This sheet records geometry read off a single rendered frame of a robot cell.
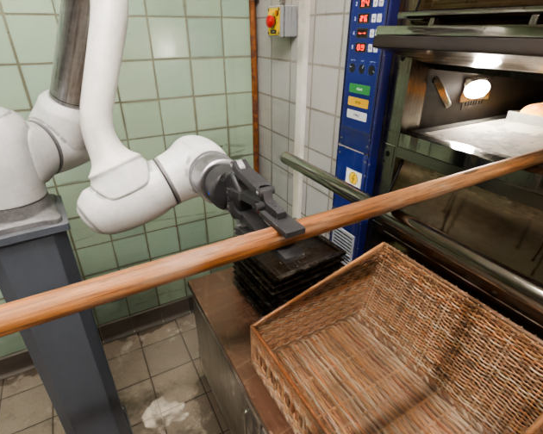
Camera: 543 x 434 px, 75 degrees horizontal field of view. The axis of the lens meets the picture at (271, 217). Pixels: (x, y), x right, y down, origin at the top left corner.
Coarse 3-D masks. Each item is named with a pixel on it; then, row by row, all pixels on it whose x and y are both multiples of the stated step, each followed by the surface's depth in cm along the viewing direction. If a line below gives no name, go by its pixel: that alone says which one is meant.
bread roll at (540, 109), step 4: (532, 104) 108; (536, 104) 107; (540, 104) 107; (524, 108) 110; (528, 108) 108; (532, 108) 108; (536, 108) 107; (540, 108) 106; (520, 112) 111; (524, 112) 109; (528, 112) 108; (532, 112) 107; (536, 112) 107; (540, 112) 106
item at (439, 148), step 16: (400, 144) 100; (416, 144) 95; (432, 144) 91; (448, 144) 89; (464, 144) 89; (448, 160) 88; (464, 160) 84; (480, 160) 81; (496, 160) 78; (512, 176) 76; (528, 176) 73
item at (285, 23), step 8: (272, 8) 128; (280, 8) 124; (288, 8) 125; (296, 8) 127; (280, 16) 125; (288, 16) 126; (296, 16) 128; (280, 24) 127; (288, 24) 128; (296, 24) 129; (272, 32) 132; (280, 32) 128; (288, 32) 129
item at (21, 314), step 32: (512, 160) 70; (416, 192) 57; (448, 192) 62; (320, 224) 49; (192, 256) 41; (224, 256) 43; (64, 288) 36; (96, 288) 37; (128, 288) 38; (0, 320) 33; (32, 320) 34
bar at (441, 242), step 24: (312, 168) 76; (336, 192) 69; (360, 192) 64; (384, 216) 59; (408, 216) 56; (432, 240) 52; (456, 240) 50; (480, 264) 46; (504, 264) 45; (504, 288) 44; (528, 288) 41
